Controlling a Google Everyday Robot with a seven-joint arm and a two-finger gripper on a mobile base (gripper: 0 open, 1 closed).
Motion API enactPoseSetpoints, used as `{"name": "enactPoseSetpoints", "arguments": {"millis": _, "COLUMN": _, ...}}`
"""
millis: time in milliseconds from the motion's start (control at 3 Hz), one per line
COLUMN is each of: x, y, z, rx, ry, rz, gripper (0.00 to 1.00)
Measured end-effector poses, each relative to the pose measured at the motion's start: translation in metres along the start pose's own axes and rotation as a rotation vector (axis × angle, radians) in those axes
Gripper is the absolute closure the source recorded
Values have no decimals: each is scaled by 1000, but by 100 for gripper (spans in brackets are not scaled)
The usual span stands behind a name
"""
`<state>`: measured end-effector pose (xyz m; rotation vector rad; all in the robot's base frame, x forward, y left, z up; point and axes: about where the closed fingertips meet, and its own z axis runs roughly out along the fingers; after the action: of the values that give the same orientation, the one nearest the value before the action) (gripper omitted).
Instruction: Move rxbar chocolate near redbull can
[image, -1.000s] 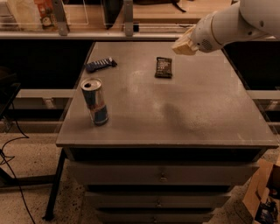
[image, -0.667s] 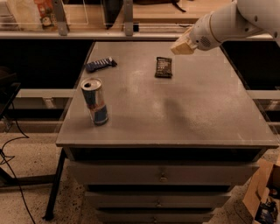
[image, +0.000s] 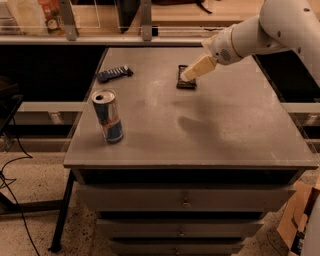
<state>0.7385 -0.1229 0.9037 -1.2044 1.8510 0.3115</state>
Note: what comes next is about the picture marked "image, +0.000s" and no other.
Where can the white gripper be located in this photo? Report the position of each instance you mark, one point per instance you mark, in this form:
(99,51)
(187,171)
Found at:
(222,47)

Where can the dark chocolate rxbar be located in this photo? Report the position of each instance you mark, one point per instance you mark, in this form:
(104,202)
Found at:
(181,84)

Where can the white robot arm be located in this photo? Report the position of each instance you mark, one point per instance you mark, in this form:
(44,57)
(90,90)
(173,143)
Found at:
(281,25)

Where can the red bull can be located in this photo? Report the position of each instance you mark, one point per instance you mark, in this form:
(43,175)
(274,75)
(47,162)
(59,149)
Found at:
(105,105)

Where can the blue snack bar wrapper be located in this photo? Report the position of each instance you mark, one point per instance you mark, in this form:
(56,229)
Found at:
(114,73)

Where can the grey drawer cabinet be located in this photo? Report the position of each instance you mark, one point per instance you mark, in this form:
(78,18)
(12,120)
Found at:
(196,170)

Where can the red white snack bag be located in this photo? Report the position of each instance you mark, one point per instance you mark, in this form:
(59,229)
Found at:
(53,19)

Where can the cardboard box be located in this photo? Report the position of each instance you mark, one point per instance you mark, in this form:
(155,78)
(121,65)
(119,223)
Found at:
(296,217)

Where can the metal shelf rail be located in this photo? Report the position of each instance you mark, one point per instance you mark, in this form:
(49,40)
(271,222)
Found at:
(23,22)

